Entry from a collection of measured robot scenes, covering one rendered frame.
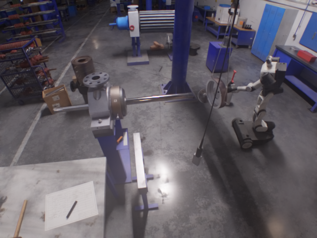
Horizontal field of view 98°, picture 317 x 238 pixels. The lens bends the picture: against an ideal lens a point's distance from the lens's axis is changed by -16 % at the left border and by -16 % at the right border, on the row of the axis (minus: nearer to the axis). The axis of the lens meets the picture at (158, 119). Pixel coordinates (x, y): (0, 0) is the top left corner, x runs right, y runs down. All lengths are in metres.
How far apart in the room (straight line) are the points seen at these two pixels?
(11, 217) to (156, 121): 2.47
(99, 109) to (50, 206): 0.93
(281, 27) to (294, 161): 4.16
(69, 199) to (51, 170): 0.37
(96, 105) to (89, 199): 0.84
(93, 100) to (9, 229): 1.26
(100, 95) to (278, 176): 2.74
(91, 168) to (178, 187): 1.26
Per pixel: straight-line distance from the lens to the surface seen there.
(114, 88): 1.75
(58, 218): 1.55
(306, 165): 3.52
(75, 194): 1.56
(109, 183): 1.96
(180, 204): 2.31
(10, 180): 2.00
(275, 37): 6.25
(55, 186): 1.68
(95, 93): 1.68
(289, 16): 6.32
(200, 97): 2.30
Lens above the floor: 2.19
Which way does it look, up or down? 44 degrees down
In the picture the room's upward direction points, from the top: straight up
